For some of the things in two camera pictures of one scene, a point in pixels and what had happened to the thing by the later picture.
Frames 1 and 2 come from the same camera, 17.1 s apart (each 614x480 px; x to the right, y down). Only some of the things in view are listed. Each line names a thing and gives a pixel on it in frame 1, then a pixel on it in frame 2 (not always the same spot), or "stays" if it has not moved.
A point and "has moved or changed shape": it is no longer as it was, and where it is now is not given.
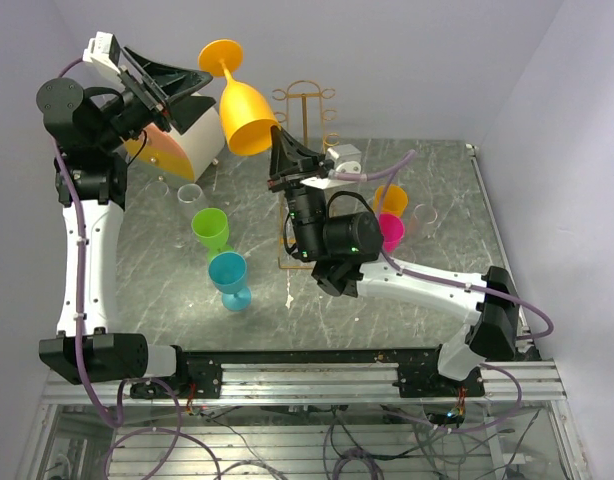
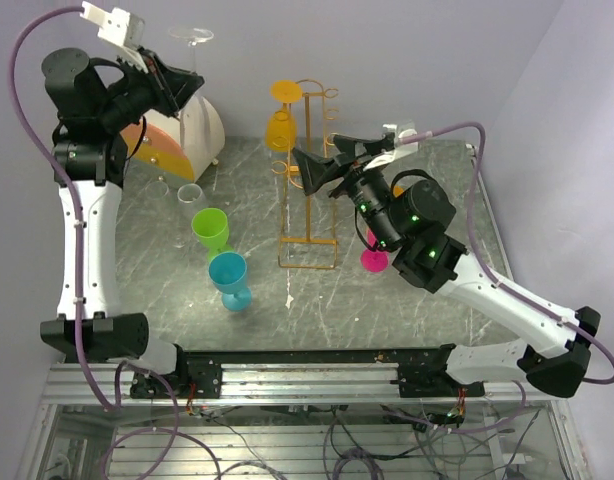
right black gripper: x=285 y=156 to x=315 y=171
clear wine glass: x=191 y=196 stays
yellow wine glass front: x=247 y=118 to x=280 y=127
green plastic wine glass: x=211 y=229 stays
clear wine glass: x=423 y=220 has moved or changed shape
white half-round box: x=187 y=154 stays
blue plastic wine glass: x=228 y=273 stays
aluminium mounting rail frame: x=325 y=378 stays
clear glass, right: x=156 y=190 stays
